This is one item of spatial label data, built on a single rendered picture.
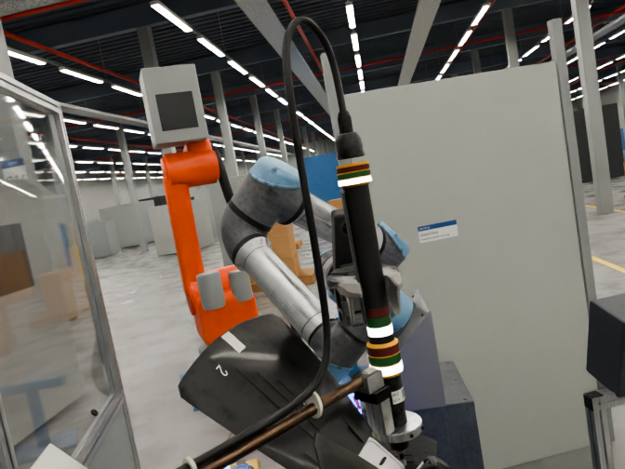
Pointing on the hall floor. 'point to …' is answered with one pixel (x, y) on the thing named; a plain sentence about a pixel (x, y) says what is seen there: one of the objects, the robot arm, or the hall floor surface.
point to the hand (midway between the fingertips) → (376, 284)
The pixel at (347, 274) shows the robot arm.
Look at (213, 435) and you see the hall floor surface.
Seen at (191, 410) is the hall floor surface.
